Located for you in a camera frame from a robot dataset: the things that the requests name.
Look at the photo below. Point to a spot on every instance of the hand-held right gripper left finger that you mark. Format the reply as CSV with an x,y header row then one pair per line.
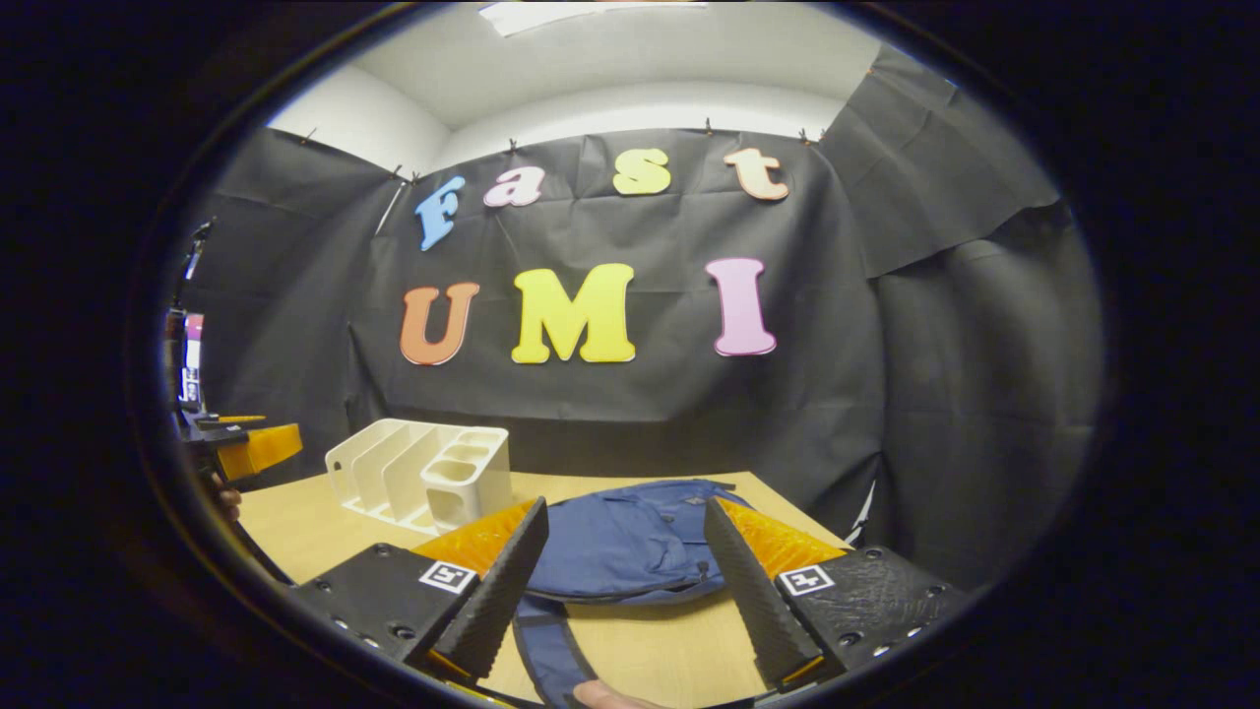
x,y
497,596

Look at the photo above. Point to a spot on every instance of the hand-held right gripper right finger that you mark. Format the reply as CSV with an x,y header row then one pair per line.
x,y
758,601

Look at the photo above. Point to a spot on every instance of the white bookshelf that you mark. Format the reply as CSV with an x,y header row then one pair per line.
x,y
472,483

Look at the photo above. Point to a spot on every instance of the black backdrop cloth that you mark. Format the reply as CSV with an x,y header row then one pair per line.
x,y
935,394

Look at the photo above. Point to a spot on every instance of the blue schoolbag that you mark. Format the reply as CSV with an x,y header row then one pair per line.
x,y
630,542

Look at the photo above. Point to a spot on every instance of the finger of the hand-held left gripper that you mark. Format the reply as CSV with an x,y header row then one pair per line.
x,y
261,448

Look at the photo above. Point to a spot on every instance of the computer monitor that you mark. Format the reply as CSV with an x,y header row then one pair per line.
x,y
192,359

